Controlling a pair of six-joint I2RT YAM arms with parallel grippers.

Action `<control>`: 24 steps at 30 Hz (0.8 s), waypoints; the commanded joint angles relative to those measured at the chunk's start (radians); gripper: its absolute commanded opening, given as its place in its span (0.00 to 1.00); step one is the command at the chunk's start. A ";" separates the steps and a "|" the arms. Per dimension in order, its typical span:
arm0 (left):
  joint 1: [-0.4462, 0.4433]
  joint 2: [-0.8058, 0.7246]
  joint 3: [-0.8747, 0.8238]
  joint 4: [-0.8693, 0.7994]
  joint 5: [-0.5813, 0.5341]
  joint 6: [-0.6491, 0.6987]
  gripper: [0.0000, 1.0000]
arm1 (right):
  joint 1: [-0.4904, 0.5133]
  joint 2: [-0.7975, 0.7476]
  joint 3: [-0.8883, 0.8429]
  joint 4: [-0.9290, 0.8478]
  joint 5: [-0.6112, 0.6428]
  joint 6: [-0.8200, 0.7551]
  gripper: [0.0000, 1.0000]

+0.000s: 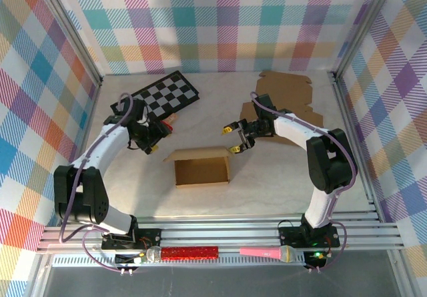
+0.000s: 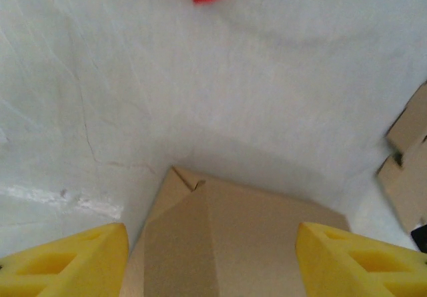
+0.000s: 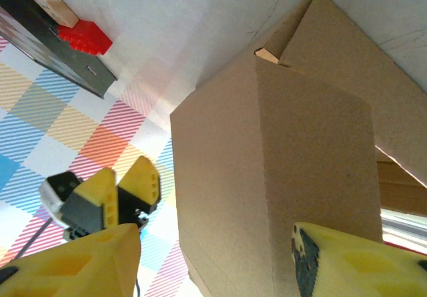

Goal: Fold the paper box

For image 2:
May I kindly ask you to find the brown cardboard mailer box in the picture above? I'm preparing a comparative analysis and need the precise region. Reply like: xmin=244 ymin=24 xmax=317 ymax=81
xmin=376 ymin=80 xmax=427 ymax=235
xmin=120 ymin=165 xmax=351 ymax=297

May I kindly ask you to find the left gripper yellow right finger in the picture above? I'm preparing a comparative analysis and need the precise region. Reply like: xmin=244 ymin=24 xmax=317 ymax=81
xmin=296 ymin=222 xmax=427 ymax=297

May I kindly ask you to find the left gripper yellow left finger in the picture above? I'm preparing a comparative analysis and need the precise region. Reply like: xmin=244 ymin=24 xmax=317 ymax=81
xmin=0 ymin=222 xmax=130 ymax=297

